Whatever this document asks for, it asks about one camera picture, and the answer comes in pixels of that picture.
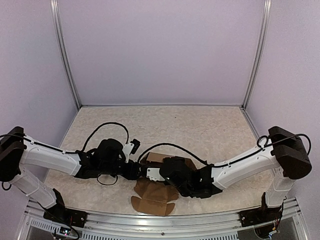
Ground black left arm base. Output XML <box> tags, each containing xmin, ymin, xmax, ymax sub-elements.
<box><xmin>43</xmin><ymin>188</ymin><xmax>88</xmax><ymax>228</ymax></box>

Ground right aluminium frame post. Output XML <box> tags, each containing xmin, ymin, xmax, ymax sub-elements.
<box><xmin>241</xmin><ymin>0</ymin><xmax>272</xmax><ymax>112</ymax></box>

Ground brown cardboard box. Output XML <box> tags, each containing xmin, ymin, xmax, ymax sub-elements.
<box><xmin>131</xmin><ymin>152</ymin><xmax>197</xmax><ymax>217</ymax></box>

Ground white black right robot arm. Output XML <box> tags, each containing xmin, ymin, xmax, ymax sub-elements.
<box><xmin>159</xmin><ymin>126</ymin><xmax>312</xmax><ymax>222</ymax></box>

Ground front aluminium frame rail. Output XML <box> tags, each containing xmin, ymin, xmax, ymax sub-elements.
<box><xmin>23</xmin><ymin>198</ymin><xmax>308</xmax><ymax>240</ymax></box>

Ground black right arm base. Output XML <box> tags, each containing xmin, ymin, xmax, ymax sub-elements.
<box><xmin>239</xmin><ymin>192</ymin><xmax>284</xmax><ymax>228</ymax></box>

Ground left aluminium frame post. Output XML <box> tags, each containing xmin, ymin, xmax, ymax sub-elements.
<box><xmin>49</xmin><ymin>0</ymin><xmax>82</xmax><ymax>111</ymax></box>

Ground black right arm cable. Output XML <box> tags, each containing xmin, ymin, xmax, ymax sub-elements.
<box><xmin>137</xmin><ymin>133</ymin><xmax>312</xmax><ymax>171</ymax></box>

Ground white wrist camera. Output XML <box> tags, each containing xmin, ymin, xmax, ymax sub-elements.
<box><xmin>140</xmin><ymin>165</ymin><xmax>166</xmax><ymax>182</ymax></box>
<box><xmin>122</xmin><ymin>139</ymin><xmax>141</xmax><ymax>163</ymax></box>

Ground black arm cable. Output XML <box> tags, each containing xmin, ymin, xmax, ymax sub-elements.
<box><xmin>137</xmin><ymin>133</ymin><xmax>312</xmax><ymax>171</ymax></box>
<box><xmin>0</xmin><ymin>121</ymin><xmax>130</xmax><ymax>192</ymax></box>

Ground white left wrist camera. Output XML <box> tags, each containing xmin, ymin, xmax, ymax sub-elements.
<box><xmin>122</xmin><ymin>139</ymin><xmax>141</xmax><ymax>163</ymax></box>

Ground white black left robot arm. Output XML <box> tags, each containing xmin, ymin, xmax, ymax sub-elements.
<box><xmin>0</xmin><ymin>126</ymin><xmax>141</xmax><ymax>223</ymax></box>

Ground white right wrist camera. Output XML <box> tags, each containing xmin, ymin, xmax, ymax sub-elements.
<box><xmin>140</xmin><ymin>165</ymin><xmax>166</xmax><ymax>182</ymax></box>

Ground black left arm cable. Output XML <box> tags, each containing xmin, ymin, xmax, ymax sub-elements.
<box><xmin>0</xmin><ymin>121</ymin><xmax>130</xmax><ymax>192</ymax></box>

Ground aluminium frame post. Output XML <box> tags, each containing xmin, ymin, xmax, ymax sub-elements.
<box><xmin>241</xmin><ymin>0</ymin><xmax>272</xmax><ymax>112</ymax></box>
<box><xmin>49</xmin><ymin>0</ymin><xmax>82</xmax><ymax>111</ymax></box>

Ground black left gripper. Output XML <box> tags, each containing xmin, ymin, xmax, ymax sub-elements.
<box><xmin>100</xmin><ymin>159</ymin><xmax>145</xmax><ymax>181</ymax></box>

